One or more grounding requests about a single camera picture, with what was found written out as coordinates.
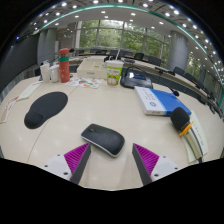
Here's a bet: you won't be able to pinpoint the ceiling spot lights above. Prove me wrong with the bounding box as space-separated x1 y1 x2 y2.
13 0 224 78

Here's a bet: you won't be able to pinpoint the black conference microphone unit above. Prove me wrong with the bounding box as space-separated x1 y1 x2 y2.
119 65 180 98

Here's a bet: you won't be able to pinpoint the pale paper booklet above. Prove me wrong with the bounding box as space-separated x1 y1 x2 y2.
16 81 43 101

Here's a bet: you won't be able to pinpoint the blue and white book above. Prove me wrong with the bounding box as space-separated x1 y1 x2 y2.
133 85 193 117

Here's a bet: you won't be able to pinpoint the pale green notebook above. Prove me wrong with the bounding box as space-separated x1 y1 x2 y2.
183 111 209 164

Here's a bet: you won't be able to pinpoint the red and white leaflet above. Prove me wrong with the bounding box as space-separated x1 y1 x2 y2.
0 96 19 124

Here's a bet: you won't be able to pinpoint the stack of white paper cups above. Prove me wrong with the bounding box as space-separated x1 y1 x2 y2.
39 61 51 84

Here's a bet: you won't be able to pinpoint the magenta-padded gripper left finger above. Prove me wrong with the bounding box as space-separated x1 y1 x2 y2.
39 142 92 185

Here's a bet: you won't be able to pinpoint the handheld microphone with orange ring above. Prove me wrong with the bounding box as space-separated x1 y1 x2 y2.
170 106 204 164

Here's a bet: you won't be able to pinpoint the colourful sticker sheet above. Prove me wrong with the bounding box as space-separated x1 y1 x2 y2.
64 76 104 90

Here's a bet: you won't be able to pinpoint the beige cardboard box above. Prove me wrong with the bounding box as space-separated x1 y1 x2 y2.
76 58 108 80

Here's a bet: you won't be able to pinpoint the green printed paper drink cup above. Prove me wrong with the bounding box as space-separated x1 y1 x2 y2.
105 49 125 87

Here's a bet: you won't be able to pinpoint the black computer mouse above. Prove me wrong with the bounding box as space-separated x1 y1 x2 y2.
80 123 126 158

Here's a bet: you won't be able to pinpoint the row of dark office chairs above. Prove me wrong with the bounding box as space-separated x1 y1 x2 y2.
76 48 218 101

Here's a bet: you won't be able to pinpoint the black mouse pad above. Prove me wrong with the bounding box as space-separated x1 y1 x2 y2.
23 91 69 130

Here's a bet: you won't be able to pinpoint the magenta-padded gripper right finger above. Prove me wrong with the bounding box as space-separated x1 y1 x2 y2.
132 143 183 186

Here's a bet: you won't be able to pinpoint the red bottle with green band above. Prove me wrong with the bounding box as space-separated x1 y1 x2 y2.
58 47 71 84

